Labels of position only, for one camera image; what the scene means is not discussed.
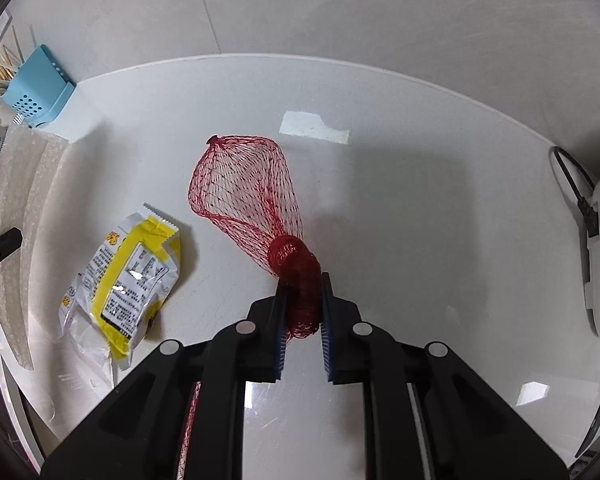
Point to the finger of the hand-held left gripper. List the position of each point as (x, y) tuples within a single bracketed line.
[(0, 250)]

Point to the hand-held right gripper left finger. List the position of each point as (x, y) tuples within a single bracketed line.
[(280, 330)]

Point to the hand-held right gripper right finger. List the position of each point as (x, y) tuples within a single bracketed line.
[(327, 332)]

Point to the red mesh bag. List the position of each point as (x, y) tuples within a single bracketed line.
[(247, 195)]

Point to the clear bubble wrap sheet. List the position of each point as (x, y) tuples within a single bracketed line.
[(22, 240)]

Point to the yellow snack wrapper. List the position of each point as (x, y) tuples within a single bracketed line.
[(130, 280)]

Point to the blue utensil holder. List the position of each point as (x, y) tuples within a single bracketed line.
[(37, 87)]

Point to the bundle of wooden chopsticks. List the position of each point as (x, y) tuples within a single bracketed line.
[(0, 67)]

